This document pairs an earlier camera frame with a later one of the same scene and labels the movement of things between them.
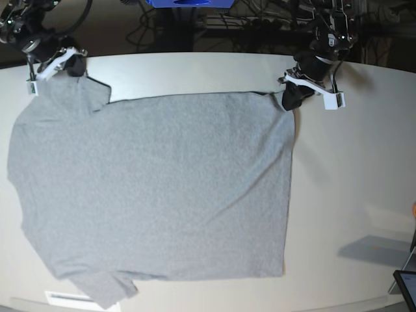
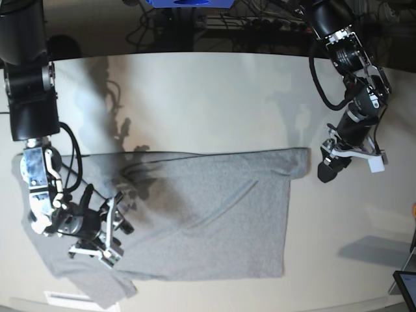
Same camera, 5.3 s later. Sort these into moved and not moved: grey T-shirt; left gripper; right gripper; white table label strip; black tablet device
Moved: grey T-shirt; left gripper; right gripper
Not moved: white table label strip; black tablet device
